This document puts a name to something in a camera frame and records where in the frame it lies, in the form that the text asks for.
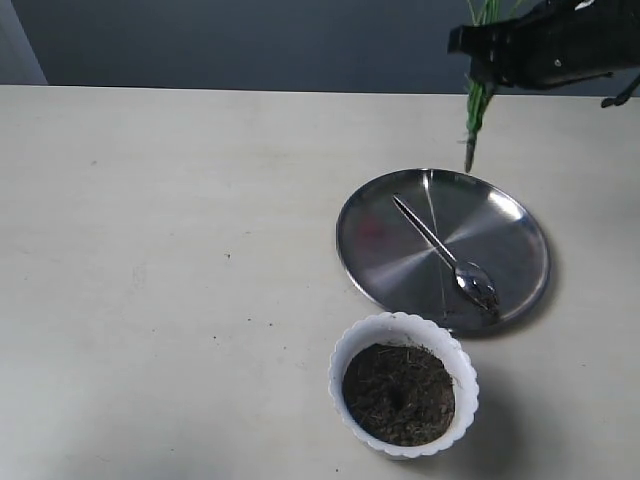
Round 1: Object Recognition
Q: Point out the dark potting soil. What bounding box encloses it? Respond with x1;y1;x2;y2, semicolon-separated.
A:
342;343;455;447

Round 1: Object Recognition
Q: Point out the red artificial anthurium flower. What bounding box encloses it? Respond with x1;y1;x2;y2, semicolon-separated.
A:
464;0;523;173

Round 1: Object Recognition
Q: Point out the stainless steel spoon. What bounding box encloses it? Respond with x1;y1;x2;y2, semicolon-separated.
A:
392;194;499;316

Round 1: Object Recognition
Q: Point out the white scalloped flower pot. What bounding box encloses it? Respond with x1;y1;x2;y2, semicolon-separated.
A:
328;312;479;460

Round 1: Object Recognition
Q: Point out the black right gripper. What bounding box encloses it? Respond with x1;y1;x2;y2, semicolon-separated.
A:
447;1;640;108

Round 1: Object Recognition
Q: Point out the round stainless steel plate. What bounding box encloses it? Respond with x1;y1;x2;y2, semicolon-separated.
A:
336;169;552;337

